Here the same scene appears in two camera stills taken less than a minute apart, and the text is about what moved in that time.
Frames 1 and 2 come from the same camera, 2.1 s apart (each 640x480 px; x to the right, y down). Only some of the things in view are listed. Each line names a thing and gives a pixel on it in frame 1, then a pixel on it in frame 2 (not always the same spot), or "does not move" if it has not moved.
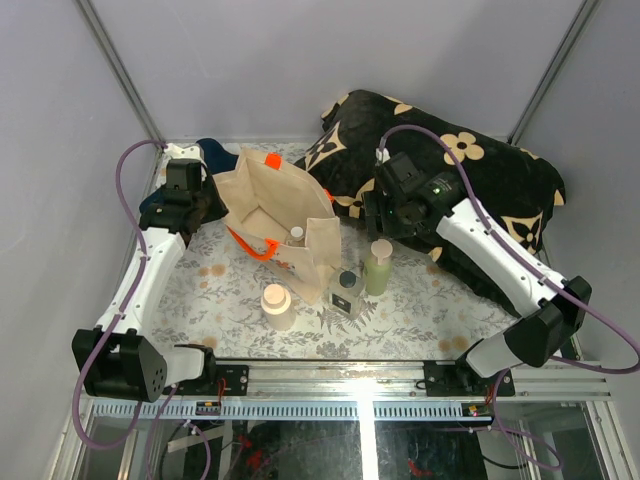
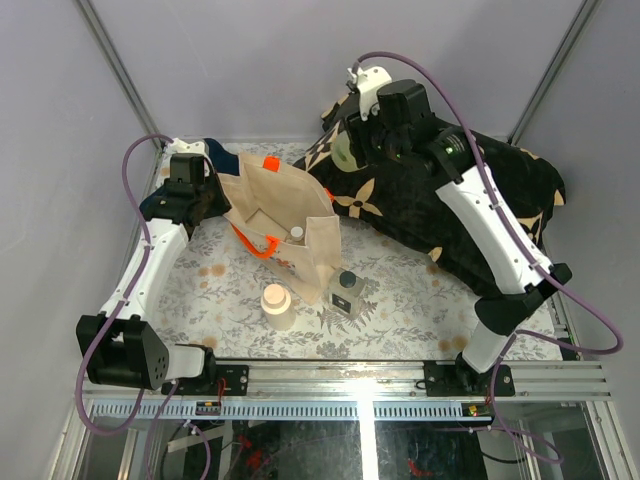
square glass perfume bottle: [346, 292] does not move
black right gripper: [375, 202] → [358, 132]
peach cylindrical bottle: [276, 303] does not move
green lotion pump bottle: [378, 267] → [342, 152]
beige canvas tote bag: [282, 219] does not move
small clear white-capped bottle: [296, 233] does not move
